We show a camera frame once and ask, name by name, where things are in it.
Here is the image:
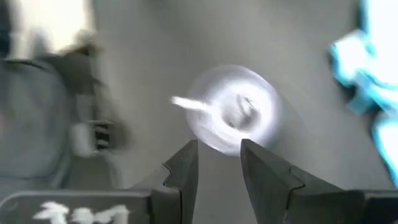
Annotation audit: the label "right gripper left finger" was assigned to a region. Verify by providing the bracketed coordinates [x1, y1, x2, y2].
[130, 139, 199, 224]

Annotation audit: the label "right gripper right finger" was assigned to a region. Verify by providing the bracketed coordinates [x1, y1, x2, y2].
[240, 138, 367, 224]

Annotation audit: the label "light blue cloth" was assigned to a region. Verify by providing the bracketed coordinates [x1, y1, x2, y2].
[328, 0, 398, 189]

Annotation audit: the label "clear glass cup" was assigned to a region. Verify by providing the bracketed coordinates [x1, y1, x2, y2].
[170, 64, 283, 157]

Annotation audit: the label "person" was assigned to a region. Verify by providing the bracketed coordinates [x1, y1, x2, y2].
[0, 57, 75, 187]

